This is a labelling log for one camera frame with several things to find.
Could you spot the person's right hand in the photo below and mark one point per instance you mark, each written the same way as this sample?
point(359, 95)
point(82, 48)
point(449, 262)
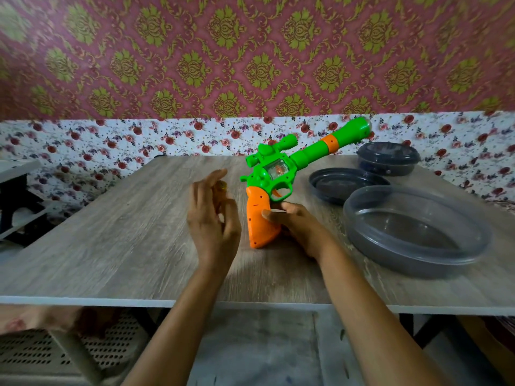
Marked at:
point(302, 231)

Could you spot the green and orange toy gun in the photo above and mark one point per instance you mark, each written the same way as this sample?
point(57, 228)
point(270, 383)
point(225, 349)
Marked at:
point(261, 221)

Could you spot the person's right thumb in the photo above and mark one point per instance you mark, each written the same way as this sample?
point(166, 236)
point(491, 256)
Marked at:
point(274, 215)

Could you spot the person's left forearm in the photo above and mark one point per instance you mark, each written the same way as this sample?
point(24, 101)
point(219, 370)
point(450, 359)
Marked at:
point(181, 329)

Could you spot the large grey container clear lid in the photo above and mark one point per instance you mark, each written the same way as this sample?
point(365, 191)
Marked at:
point(414, 233)

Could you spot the brown wooden furniture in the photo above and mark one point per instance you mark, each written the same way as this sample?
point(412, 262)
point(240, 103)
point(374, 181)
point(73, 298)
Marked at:
point(489, 345)

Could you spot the person's left hand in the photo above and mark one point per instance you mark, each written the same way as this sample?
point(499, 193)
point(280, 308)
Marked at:
point(209, 233)

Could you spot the small yellow toy ball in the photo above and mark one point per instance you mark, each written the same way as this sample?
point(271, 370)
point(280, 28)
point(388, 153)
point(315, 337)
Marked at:
point(222, 186)

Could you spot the white and black shelf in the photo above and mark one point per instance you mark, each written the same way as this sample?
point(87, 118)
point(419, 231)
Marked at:
point(16, 200)

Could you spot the black table leg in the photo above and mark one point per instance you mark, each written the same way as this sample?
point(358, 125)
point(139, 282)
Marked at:
point(426, 329)

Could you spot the person's left thumb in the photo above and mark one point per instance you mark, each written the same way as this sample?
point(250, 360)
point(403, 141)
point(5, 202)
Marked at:
point(232, 219)

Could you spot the black round lid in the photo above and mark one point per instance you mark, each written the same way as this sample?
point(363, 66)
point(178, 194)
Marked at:
point(342, 184)

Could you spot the person's right forearm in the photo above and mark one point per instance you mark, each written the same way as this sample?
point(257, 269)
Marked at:
point(370, 321)

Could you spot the white perforated plastic chair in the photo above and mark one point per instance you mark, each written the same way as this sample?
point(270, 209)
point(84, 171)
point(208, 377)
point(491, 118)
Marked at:
point(36, 349)

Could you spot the black round lidded container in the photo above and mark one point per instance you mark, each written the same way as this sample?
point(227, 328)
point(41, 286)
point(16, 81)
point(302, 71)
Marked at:
point(386, 158)

